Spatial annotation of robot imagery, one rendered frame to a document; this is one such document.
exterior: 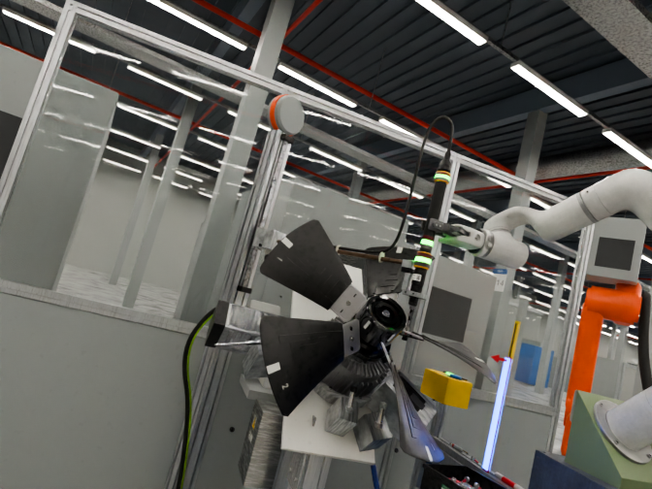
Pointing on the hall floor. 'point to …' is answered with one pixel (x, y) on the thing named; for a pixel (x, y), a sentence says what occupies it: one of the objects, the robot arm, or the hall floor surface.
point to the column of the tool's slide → (204, 397)
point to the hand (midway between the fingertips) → (431, 225)
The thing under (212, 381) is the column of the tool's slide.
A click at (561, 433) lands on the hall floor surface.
